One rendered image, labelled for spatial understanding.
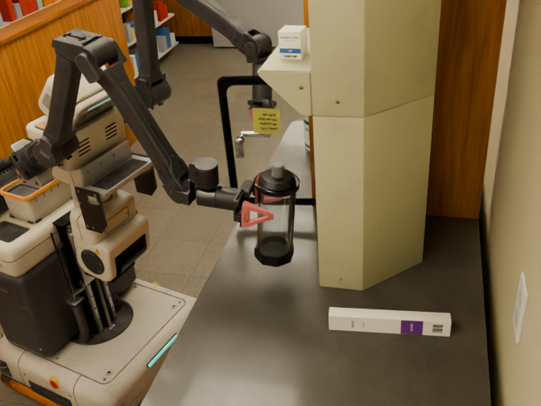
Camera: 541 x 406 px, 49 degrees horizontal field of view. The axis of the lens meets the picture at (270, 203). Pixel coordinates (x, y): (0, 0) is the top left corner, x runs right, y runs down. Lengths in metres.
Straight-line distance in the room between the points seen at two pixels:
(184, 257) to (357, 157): 2.11
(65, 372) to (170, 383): 1.12
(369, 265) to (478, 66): 0.57
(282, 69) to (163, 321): 1.48
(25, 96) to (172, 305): 1.63
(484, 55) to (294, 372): 0.90
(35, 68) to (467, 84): 2.66
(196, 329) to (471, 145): 0.88
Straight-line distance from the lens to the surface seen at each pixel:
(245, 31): 1.71
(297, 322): 1.44
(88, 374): 2.40
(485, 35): 1.60
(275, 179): 1.40
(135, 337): 2.48
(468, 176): 1.75
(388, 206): 1.44
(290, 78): 1.27
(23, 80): 3.64
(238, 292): 1.54
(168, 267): 3.26
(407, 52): 1.30
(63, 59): 1.52
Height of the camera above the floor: 1.93
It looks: 32 degrees down
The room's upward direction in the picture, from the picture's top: 5 degrees counter-clockwise
